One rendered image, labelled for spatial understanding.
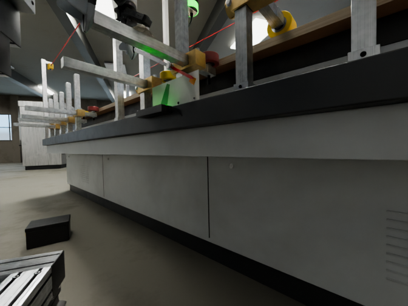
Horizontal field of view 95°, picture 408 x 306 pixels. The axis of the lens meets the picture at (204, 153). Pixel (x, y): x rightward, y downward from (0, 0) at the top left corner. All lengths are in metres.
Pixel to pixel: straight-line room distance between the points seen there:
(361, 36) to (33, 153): 7.45
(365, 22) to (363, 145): 0.22
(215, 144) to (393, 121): 0.40
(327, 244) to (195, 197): 0.56
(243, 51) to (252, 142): 0.24
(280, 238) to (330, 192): 0.24
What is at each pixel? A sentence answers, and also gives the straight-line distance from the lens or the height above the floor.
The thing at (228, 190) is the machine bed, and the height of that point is 0.36.
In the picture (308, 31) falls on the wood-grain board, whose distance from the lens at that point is 0.70.
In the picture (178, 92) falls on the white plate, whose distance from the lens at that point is 0.70.
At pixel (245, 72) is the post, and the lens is 0.55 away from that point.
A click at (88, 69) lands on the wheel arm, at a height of 0.82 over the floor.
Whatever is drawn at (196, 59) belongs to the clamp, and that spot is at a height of 0.83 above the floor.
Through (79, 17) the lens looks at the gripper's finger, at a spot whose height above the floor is 0.84.
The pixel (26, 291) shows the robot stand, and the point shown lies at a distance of 0.67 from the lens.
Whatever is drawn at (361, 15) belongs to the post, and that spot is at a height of 0.78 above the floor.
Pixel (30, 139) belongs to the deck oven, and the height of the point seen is 0.91.
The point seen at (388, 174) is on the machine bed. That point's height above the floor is 0.47.
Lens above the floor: 0.55
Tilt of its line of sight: 2 degrees down
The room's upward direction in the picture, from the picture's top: 1 degrees counter-clockwise
